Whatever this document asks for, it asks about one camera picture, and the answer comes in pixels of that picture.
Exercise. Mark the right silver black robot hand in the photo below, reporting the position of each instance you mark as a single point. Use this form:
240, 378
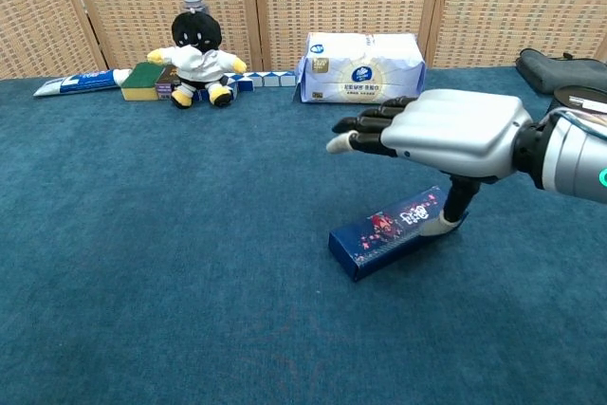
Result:
455, 130

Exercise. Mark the blue and white box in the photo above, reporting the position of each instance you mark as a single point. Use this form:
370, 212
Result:
379, 239

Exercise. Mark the black cylindrical container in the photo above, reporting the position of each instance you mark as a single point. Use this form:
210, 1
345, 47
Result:
564, 94

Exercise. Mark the white tissue pack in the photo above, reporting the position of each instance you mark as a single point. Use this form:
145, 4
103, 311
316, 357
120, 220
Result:
360, 73

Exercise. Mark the grey folded cloth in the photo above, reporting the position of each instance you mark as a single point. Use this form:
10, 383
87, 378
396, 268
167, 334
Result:
555, 73

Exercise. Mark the blue white snake puzzle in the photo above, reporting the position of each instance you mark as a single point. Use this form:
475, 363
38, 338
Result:
270, 79

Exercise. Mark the black head plush doll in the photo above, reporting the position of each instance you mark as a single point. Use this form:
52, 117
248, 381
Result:
196, 63

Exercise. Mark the blue carpet table mat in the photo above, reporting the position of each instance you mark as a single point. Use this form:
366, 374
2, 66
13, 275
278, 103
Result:
189, 234

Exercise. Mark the small dark brown box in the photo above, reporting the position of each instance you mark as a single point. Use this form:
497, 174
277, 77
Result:
163, 85

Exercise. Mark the green yellow sponge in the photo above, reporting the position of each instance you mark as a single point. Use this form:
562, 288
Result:
140, 80

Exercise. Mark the blue white toothpaste tube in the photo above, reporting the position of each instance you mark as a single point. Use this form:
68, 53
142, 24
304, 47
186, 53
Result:
80, 81

